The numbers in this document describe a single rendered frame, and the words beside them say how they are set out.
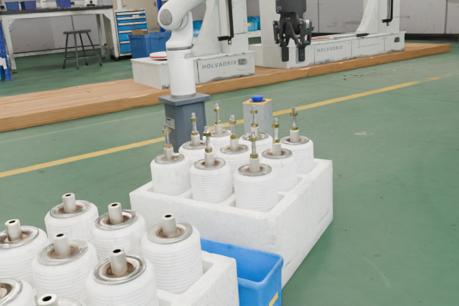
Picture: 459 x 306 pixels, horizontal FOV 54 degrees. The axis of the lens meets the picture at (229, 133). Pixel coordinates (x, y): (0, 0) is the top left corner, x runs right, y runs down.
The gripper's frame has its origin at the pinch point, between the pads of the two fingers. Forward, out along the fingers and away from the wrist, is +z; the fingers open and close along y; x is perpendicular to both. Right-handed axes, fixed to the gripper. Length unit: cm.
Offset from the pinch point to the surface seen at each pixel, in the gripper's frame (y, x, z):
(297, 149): 4.4, -2.2, 22.7
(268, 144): -5.3, -4.9, 23.2
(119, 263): 38, -55, 20
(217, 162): 3.5, -24.2, 21.7
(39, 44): -844, -4, 30
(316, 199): 9.8, -0.5, 34.9
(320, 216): 8.5, 1.5, 40.9
